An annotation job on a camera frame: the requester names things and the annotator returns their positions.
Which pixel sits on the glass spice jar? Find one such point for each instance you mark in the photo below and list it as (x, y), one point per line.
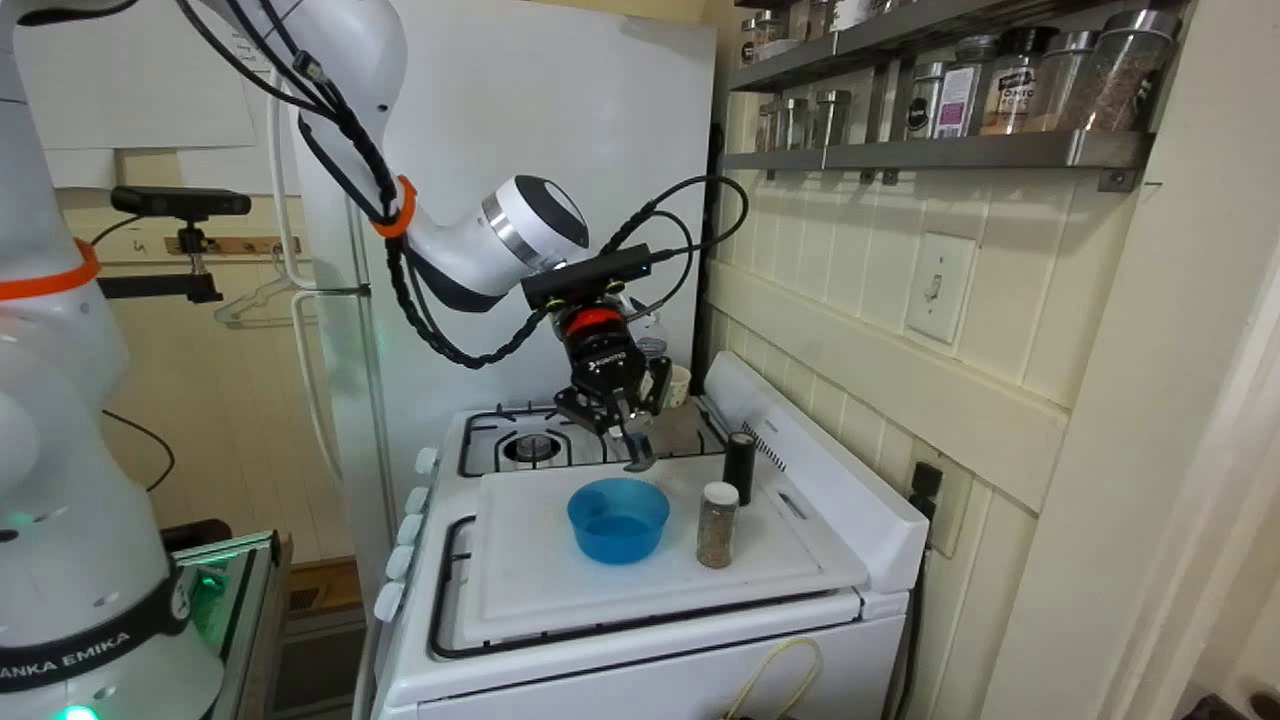
(793, 122)
(920, 100)
(1128, 74)
(1028, 98)
(824, 116)
(958, 100)

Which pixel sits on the metal robot cart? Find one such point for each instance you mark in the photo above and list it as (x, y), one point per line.
(246, 615)

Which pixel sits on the black cylindrical shaker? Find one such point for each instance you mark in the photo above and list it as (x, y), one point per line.
(739, 465)

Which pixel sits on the cream patterned cup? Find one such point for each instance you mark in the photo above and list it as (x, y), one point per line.
(678, 387)

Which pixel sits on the black burner grate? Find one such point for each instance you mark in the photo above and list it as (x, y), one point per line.
(480, 445)

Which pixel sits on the cream light switch plate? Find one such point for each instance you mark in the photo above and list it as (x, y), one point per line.
(943, 291)

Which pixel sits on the white stove knob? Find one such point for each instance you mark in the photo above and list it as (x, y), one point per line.
(385, 603)
(419, 503)
(400, 561)
(425, 460)

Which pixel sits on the metal spice shelf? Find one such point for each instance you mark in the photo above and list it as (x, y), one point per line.
(852, 47)
(934, 155)

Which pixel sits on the white gas stove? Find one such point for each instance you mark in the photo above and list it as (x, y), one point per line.
(640, 665)

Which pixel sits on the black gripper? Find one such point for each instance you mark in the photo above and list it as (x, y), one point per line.
(602, 353)

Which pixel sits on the white refrigerator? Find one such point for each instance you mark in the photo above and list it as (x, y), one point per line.
(573, 175)

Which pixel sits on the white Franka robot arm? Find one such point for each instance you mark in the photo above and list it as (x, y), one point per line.
(64, 443)

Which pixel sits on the white cutting board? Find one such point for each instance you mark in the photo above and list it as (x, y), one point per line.
(626, 585)

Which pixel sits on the round stove burner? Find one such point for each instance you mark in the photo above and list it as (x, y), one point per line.
(532, 449)

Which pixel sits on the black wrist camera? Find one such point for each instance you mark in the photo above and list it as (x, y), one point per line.
(585, 277)

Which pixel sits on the white-lidded spice jar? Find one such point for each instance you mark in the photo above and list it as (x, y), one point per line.
(718, 524)

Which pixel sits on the black stereo camera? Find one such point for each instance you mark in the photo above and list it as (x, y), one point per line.
(181, 200)

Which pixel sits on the blue plastic bowl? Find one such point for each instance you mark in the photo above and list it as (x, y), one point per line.
(617, 520)

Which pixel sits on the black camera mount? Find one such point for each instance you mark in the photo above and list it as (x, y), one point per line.
(173, 282)

